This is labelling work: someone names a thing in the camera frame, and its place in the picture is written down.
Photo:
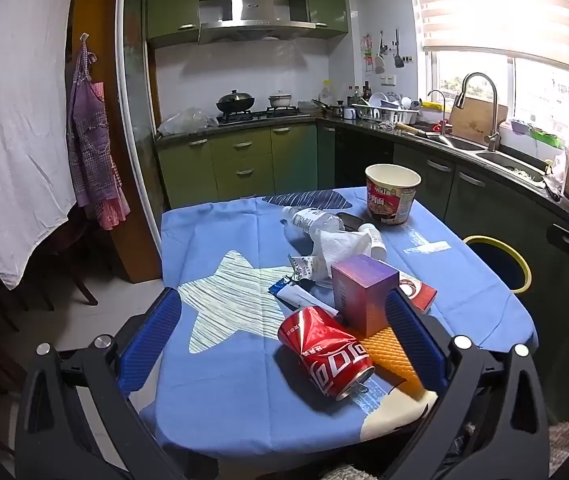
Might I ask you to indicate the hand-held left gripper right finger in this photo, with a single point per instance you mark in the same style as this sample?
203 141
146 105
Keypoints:
414 345

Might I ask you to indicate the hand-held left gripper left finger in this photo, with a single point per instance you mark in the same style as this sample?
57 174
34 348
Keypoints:
149 345

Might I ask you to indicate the orange textured packet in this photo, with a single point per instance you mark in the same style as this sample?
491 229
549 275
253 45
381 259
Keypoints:
389 355

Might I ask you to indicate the red card box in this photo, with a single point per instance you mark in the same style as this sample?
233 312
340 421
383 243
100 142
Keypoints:
422 292

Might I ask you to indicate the purple cardboard box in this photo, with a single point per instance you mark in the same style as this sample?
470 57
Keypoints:
359 290

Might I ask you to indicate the yellow rimmed trash bin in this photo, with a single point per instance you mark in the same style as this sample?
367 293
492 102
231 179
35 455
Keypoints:
496 260

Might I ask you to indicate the red soda can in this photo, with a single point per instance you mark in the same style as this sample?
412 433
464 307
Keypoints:
324 350

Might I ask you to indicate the small white bottle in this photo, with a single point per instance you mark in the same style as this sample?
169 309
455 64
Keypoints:
377 245

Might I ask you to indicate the white tissue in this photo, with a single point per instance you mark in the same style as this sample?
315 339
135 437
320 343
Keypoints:
339 250

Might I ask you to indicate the blue and white wrapper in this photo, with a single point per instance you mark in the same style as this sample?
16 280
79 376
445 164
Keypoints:
299 297

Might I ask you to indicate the silver snack wrapper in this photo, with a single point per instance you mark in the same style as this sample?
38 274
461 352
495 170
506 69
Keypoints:
302 266

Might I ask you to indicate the brown plastic tray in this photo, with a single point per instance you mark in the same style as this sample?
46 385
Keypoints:
350 221

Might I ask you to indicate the instant noodle cup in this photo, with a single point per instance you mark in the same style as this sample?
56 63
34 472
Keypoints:
389 205

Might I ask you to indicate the clear plastic bottle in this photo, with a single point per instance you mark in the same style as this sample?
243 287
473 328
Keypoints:
309 220

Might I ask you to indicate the green plastic tub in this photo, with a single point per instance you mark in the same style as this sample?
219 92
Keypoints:
544 138

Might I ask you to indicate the dark green base cabinets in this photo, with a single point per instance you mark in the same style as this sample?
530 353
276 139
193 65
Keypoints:
479 205

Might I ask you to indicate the purple plastic bowl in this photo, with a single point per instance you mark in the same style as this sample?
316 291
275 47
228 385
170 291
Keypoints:
519 127

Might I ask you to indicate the dark wooden chair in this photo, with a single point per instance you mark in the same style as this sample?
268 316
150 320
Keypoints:
64 260

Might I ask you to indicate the blue printed tablecloth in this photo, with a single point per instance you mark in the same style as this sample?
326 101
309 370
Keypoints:
224 240

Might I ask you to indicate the kitchen window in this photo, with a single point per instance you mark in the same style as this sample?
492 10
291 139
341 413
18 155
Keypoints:
549 90

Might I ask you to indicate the tall steel faucet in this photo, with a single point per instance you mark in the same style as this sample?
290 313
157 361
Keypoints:
493 110

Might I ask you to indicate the steel double sink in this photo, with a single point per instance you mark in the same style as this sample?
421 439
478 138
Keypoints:
459 143

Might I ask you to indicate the wooden cutting board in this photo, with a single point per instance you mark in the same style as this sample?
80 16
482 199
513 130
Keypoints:
474 120

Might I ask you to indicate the small steel faucet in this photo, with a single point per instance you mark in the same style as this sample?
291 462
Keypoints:
443 110

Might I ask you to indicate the black built-in appliance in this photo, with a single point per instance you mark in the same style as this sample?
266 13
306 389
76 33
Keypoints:
364 160

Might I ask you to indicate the purple checked apron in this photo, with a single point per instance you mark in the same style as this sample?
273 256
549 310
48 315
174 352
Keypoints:
89 150

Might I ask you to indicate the white dish rack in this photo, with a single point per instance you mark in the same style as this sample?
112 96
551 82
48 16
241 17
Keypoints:
389 115

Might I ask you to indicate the light green base cabinets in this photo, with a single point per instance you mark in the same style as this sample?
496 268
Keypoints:
289 160

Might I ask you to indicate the clear plastic bag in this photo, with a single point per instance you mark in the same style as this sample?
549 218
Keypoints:
187 121

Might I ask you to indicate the striped window blind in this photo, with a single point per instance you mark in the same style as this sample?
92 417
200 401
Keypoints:
489 10

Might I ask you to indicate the glass sliding door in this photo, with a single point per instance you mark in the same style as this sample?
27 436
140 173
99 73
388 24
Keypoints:
137 110

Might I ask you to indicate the black hanging spatula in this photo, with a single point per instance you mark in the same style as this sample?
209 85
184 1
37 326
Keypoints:
398 60

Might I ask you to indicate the white hanging cloth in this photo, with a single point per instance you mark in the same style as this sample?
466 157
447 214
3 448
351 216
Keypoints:
14 135

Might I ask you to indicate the black gas stove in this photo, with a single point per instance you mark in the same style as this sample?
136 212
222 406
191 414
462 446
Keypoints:
259 116

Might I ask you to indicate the white hanging spatula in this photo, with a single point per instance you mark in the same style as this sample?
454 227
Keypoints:
380 62

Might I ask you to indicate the black wok with lid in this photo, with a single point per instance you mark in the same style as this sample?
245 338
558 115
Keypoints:
234 103

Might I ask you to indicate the group of condiment bottles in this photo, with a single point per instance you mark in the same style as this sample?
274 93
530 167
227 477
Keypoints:
357 95

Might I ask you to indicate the yellow capped bottle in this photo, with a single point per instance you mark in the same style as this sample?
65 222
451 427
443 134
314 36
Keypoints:
325 92

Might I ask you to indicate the pink hanging item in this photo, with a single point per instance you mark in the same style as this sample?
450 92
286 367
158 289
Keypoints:
367 55

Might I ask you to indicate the white cooking pot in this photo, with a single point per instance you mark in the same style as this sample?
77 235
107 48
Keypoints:
280 101

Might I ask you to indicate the steel range hood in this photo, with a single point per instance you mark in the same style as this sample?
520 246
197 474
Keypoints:
249 10

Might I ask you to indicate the white wall socket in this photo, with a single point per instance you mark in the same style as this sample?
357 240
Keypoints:
388 80

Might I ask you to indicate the wooden door frame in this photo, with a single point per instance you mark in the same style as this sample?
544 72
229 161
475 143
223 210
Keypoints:
99 20

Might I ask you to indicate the green wall cabinets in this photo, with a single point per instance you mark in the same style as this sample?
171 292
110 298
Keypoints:
172 5

